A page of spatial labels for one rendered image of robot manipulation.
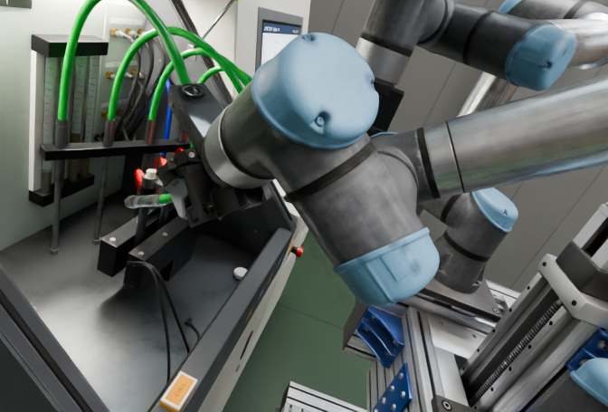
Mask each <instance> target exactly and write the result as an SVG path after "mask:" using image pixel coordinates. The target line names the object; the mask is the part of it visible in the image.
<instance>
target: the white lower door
mask: <svg viewBox="0 0 608 412"><path fill-rule="evenodd" d="M275 277H276V275H275ZM275 277H274V279H275ZM274 279H273V281H272V282H271V285H270V287H269V288H268V290H267V292H266V293H265V294H264V296H263V298H262V300H261V302H260V304H259V306H258V307H257V309H256V311H255V313H254V314H253V315H252V318H251V319H250V321H249V323H248V325H247V326H246V328H245V330H244V332H243V333H242V336H241V337H240V338H239V340H238V342H237V343H236V345H235V347H234V349H233V351H232V353H231V355H230V356H229V358H228V360H227V361H226V362H225V364H224V366H223V368H222V370H221V372H220V374H219V375H218V377H217V379H216V381H215V382H214V384H213V386H212V387H211V389H210V391H209V393H208V394H207V396H206V398H205V400H204V402H203V404H202V406H200V408H199V410H198V412H222V410H223V406H224V403H225V401H226V399H227V397H228V394H229V392H230V389H231V387H232V385H233V382H234V379H235V377H236V374H237V372H238V369H239V367H240V365H241V363H242V359H243V356H244V354H245V351H246V350H247V347H248V345H249V342H250V340H251V337H252V334H253V332H254V329H255V327H256V324H257V322H258V319H259V318H260V315H261V311H262V309H263V306H264V304H265V302H266V300H267V297H268V295H269V292H270V290H271V287H272V284H273V282H274Z"/></svg>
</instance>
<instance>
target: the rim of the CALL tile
mask: <svg viewBox="0 0 608 412"><path fill-rule="evenodd" d="M181 374H182V375H184V376H186V377H188V378H190V379H192V380H193V381H194V383H193V384H192V386H191V387H190V389H188V391H187V393H186V394H185V396H184V398H183V399H182V401H181V403H180V404H179V406H178V405H176V404H174V403H172V402H170V401H168V400H167V399H165V397H166V395H167V394H168V393H169V391H170V390H171V388H172V387H173V386H174V385H175V383H176V381H177V380H178V379H179V377H180V376H181ZM196 382H197V379H195V378H192V377H191V376H189V375H187V374H185V373H184V372H182V371H180V372H179V374H178V375H177V376H176V378H175V380H174V381H173V383H172V384H171V386H170V387H169V388H168V390H167V391H166V393H165V395H164V396H163V397H162V398H161V400H160V402H162V403H164V404H166V405H168V406H170V407H171V408H173V409H175V410H177V411H179V410H180V408H181V406H183V404H184V403H185V400H186V399H187V397H188V396H189V394H190V392H191V391H192V389H193V388H194V386H195V384H196Z"/></svg>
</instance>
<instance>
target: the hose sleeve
mask: <svg viewBox="0 0 608 412"><path fill-rule="evenodd" d="M162 195H165V194H154V195H147V196H133V197H132V198H131V199H130V204H131V205H132V206H133V207H145V206H165V205H166V204H164V205H162V204H161V203H160V202H159V198H160V197H161V196H162Z"/></svg>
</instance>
